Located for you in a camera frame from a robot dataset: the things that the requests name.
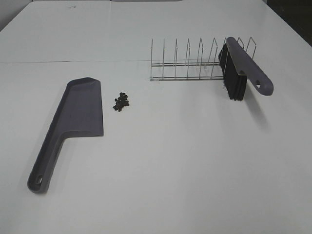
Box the pile of coffee beans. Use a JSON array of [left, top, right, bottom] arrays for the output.
[[113, 92, 130, 112]]

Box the grey plastic dustpan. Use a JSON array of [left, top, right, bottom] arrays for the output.
[[27, 77, 104, 194]]

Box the chrome wire dish rack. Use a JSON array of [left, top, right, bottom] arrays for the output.
[[149, 37, 249, 81]]

